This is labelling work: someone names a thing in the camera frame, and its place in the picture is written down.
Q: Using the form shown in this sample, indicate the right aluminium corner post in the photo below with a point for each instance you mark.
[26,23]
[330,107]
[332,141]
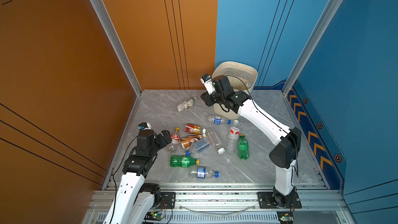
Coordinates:
[323,22]

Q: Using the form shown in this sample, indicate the circuit board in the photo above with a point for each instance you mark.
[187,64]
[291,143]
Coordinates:
[285,218]
[154,217]

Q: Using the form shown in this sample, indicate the left circuit board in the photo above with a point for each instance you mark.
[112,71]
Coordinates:
[154,217]

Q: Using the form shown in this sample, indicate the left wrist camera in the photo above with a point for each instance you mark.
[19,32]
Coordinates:
[144,126]

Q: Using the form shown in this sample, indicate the left aluminium corner post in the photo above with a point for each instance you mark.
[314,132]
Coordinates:
[109,28]

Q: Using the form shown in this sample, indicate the aluminium front rail frame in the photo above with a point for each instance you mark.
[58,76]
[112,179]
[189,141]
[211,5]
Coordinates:
[238,204]

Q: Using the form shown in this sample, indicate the brown Nescafe bottle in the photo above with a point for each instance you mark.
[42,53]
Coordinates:
[190,140]

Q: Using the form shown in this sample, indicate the guava label clear bottle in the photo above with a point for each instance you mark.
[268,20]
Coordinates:
[215,141]

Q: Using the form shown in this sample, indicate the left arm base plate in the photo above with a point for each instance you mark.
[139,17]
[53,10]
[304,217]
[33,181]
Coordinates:
[164,199]

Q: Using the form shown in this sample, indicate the aluminium corner post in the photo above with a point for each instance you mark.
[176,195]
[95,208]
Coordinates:
[109,28]
[323,22]

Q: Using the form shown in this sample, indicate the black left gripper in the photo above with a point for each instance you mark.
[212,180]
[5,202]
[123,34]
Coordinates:
[166,137]

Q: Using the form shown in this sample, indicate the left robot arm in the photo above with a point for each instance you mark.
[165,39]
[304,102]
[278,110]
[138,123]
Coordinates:
[134,198]

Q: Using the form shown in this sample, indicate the pale blue label bottle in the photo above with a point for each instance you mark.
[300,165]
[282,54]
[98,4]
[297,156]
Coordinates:
[198,147]

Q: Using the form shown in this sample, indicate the clear bottle blue cap front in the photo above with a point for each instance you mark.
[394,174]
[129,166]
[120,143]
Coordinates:
[203,172]

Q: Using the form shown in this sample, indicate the clear bottle red label yellow cap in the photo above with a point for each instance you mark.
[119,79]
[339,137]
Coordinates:
[175,143]

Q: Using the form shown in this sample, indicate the blue label clear bottle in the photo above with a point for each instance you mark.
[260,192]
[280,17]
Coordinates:
[219,120]

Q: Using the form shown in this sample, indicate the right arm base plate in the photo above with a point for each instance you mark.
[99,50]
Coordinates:
[274,200]

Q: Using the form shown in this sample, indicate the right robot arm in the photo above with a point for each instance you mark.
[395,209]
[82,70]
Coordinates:
[286,140]

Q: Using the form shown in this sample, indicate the cream ribbed waste bin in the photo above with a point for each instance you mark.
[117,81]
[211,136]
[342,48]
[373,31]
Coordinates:
[238,74]

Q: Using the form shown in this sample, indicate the clear bottle green neck band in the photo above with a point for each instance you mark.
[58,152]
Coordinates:
[185,105]

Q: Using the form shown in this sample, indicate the Wahaha clear water bottle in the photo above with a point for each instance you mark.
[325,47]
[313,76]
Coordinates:
[233,136]

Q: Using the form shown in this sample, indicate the small green Sprite bottle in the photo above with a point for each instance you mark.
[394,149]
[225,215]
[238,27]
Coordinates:
[243,147]

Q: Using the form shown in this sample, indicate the large green Sprite bottle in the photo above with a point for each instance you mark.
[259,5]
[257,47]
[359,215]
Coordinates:
[183,161]

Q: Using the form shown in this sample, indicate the right circuit board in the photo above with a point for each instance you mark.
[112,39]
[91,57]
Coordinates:
[285,218]

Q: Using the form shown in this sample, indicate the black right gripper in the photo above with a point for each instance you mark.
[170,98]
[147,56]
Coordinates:
[205,98]

